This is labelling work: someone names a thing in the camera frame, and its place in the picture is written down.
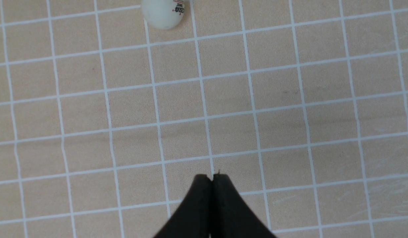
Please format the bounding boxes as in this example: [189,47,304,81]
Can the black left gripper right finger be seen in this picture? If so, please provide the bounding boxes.
[210,174,276,238]

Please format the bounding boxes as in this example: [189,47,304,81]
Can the checkered orange tablecloth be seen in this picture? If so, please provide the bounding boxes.
[0,0,408,238]

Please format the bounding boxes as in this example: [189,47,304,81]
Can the white ping-pong ball with logo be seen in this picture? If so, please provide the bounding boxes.
[141,0,186,30]

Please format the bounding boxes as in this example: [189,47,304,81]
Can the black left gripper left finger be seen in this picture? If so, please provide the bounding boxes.
[155,174,212,238]

